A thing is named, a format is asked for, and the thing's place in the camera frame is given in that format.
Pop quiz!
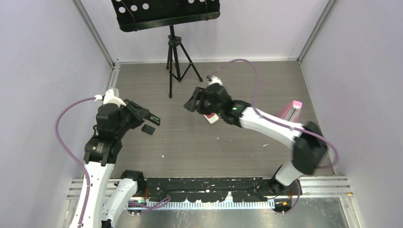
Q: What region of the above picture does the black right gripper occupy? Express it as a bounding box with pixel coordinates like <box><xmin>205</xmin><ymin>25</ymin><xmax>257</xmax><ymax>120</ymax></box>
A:
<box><xmin>183</xmin><ymin>87</ymin><xmax>222</xmax><ymax>116</ymax></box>

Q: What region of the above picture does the white remote control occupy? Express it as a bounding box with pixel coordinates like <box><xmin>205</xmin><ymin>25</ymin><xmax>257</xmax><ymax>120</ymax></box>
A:
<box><xmin>204</xmin><ymin>113</ymin><xmax>219</xmax><ymax>124</ymax></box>

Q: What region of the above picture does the black remote battery cover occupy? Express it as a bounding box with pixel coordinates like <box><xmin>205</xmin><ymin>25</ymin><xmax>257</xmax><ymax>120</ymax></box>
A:
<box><xmin>141</xmin><ymin>124</ymin><xmax>155</xmax><ymax>135</ymax></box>

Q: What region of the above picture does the black remote control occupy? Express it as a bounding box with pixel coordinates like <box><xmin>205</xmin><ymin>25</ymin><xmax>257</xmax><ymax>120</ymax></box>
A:
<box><xmin>146</xmin><ymin>114</ymin><xmax>161</xmax><ymax>126</ymax></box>

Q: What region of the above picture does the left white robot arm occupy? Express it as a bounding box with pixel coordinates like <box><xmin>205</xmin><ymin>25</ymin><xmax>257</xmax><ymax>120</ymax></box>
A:
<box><xmin>70</xmin><ymin>99</ymin><xmax>160</xmax><ymax>228</ymax></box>

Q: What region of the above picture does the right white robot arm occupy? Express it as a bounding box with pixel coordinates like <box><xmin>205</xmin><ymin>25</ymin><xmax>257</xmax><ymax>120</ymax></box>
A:
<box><xmin>184</xmin><ymin>83</ymin><xmax>328</xmax><ymax>195</ymax></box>

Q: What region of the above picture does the pink metronome box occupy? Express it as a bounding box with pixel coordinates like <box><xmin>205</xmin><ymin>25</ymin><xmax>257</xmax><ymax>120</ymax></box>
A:
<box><xmin>277</xmin><ymin>100</ymin><xmax>302</xmax><ymax>123</ymax></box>

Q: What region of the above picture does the black music stand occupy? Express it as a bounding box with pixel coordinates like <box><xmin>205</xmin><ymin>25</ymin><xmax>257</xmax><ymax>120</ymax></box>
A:
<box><xmin>111</xmin><ymin>0</ymin><xmax>221</xmax><ymax>98</ymax></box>

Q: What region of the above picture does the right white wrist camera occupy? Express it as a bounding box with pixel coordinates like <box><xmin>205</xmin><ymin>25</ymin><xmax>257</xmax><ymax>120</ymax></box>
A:
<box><xmin>206</xmin><ymin>75</ymin><xmax>223</xmax><ymax>86</ymax></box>

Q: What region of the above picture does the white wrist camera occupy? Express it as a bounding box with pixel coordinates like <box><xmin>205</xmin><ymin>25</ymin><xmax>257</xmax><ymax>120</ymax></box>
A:
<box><xmin>206</xmin><ymin>75</ymin><xmax>223</xmax><ymax>86</ymax></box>
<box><xmin>94</xmin><ymin>87</ymin><xmax>126</xmax><ymax>107</ymax></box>

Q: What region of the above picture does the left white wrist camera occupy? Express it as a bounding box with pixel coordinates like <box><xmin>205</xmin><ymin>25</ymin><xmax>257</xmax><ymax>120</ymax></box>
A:
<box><xmin>94</xmin><ymin>87</ymin><xmax>126</xmax><ymax>107</ymax></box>

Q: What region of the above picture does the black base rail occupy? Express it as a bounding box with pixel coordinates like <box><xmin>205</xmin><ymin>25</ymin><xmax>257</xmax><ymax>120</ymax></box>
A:
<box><xmin>127</xmin><ymin>177</ymin><xmax>302</xmax><ymax>213</ymax></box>

